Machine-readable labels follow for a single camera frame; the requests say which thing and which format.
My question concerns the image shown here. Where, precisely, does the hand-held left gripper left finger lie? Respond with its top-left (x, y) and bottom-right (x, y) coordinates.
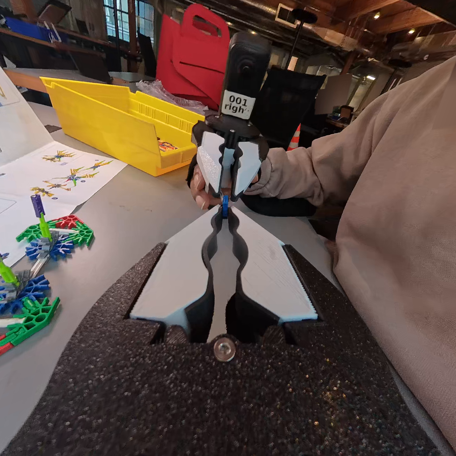
top-left (129, 208), bottom-right (220, 337)

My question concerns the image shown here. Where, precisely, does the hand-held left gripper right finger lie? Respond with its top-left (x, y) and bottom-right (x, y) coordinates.
top-left (230, 209), bottom-right (320, 335)

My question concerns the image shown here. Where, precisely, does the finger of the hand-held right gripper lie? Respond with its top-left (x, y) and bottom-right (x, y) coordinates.
top-left (233, 139), bottom-right (263, 198)
top-left (196, 145), bottom-right (226, 198)

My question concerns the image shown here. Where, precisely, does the grey rod with blue connector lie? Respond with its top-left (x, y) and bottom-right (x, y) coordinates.
top-left (218, 132), bottom-right (236, 220)

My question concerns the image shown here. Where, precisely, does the colourful toy rod model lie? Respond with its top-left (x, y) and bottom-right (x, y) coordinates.
top-left (0, 193), bottom-right (97, 357)

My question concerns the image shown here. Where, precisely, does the person's right forearm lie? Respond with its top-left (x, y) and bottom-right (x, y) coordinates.
top-left (244, 57), bottom-right (456, 209)

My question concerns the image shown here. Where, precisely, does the person's right hand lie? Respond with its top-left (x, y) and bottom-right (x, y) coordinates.
top-left (188, 166), bottom-right (223, 211)

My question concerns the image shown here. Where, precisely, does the black mesh chair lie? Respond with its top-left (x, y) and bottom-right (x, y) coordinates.
top-left (251, 66), bottom-right (327, 149)

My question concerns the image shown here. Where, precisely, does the red tote bag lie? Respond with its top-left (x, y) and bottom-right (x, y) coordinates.
top-left (156, 4), bottom-right (232, 111)

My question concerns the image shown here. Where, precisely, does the clear plastic bag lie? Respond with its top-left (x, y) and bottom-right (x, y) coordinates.
top-left (136, 79), bottom-right (209, 114)

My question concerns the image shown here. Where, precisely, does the yellow plastic bin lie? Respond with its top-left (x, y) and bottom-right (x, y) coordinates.
top-left (41, 76), bottom-right (207, 177)

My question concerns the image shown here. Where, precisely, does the person's beige clothing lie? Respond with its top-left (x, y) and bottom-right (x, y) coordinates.
top-left (332, 107), bottom-right (456, 449)

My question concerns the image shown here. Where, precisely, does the white folded instruction booklet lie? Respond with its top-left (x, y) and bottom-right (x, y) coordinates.
top-left (0, 68), bottom-right (129, 268)

